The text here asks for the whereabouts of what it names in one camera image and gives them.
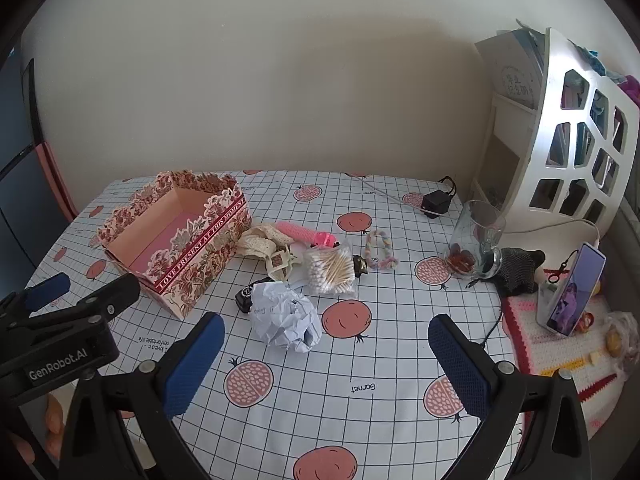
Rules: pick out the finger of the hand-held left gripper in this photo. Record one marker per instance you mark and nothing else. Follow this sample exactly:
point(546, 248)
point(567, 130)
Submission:
point(107, 297)
point(47, 287)

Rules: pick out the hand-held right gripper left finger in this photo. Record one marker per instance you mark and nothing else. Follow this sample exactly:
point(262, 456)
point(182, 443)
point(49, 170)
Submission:
point(195, 365)

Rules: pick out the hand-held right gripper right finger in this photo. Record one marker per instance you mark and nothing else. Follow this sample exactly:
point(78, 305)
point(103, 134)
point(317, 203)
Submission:
point(460, 370)

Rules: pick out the floral paper box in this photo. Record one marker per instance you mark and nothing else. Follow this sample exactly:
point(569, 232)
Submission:
point(200, 260)

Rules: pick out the cream lace ribbon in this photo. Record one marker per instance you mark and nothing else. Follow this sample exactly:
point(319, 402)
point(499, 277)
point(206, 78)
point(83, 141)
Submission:
point(257, 245)

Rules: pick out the bag of cotton swabs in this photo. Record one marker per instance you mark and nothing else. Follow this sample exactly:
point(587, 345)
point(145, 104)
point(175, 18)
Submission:
point(327, 270)

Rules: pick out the pink hair roller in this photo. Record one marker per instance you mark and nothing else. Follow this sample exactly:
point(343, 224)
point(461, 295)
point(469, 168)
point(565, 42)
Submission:
point(300, 233)

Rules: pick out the checked tablecloth desktop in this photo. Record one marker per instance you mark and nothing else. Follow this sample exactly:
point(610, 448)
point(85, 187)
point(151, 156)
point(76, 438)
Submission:
point(380, 340)

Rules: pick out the person's left hand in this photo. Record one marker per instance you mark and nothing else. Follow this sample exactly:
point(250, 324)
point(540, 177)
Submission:
point(52, 417)

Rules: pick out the black round-emblem hair clip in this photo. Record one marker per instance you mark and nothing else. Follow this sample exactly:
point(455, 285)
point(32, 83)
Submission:
point(245, 300)

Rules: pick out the pink white crochet mat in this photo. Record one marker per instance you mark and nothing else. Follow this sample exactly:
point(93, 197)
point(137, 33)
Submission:
point(550, 355)

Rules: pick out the dark blue laptop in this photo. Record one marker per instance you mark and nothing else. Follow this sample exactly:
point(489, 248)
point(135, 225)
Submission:
point(20, 200)

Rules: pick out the crumpled white paper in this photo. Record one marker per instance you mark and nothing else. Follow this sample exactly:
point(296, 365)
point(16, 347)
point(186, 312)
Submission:
point(285, 315)

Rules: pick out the pink flat case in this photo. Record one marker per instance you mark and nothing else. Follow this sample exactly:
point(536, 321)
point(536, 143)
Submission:
point(57, 180)

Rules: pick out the black mesh cloth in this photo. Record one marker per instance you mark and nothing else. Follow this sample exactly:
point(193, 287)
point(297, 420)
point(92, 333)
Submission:
point(517, 267)

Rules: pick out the smartphone with lit screen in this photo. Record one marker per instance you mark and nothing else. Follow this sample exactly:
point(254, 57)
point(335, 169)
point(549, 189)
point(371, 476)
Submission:
point(570, 295)

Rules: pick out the clear glass cup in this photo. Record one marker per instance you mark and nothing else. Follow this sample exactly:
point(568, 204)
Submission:
point(475, 230)

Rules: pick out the clear plastic bag with bread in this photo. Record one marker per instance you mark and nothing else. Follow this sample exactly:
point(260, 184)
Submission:
point(617, 342)

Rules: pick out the black power adapter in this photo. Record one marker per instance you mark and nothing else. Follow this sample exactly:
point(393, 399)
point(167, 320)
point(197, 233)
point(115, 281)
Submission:
point(434, 202)

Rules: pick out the white lattice storage basket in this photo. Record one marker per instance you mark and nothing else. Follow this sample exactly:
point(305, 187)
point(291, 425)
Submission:
point(545, 125)

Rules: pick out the white paper box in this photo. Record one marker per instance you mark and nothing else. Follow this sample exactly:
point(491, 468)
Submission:
point(515, 70)

